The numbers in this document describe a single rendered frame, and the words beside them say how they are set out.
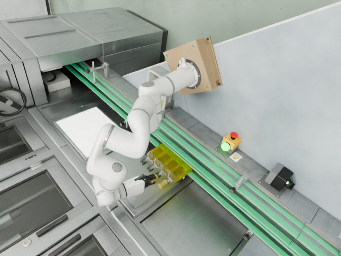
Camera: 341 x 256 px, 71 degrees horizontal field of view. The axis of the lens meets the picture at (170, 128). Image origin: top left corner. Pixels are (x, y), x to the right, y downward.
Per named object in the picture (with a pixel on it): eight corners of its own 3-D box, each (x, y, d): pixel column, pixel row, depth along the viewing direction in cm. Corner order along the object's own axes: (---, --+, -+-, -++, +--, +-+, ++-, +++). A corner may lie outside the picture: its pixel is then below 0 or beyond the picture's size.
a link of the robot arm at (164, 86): (173, 76, 107) (146, 90, 98) (176, 102, 114) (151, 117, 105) (158, 72, 113) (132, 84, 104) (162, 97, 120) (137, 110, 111)
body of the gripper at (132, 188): (124, 202, 119) (144, 194, 124) (124, 190, 113) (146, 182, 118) (118, 190, 124) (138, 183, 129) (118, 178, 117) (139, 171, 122)
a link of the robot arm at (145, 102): (149, 107, 88) (156, 142, 97) (160, 81, 107) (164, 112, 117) (125, 108, 90) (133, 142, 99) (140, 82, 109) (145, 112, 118)
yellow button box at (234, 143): (227, 140, 133) (219, 146, 129) (232, 130, 128) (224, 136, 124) (238, 148, 130) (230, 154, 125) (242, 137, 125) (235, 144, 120)
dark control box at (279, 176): (271, 171, 120) (264, 180, 115) (278, 161, 115) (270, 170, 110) (286, 182, 116) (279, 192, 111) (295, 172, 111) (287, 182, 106)
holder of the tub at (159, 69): (155, 101, 167) (146, 104, 163) (159, 65, 149) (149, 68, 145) (172, 114, 159) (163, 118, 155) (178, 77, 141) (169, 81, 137)
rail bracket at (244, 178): (242, 175, 118) (227, 190, 110) (247, 165, 113) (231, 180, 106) (249, 180, 116) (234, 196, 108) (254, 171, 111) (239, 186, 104)
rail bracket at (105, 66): (112, 75, 188) (86, 83, 175) (111, 55, 177) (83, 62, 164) (115, 77, 186) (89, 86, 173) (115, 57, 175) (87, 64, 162)
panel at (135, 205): (97, 107, 186) (53, 124, 166) (96, 104, 184) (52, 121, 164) (179, 184, 144) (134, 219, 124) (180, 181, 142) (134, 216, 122)
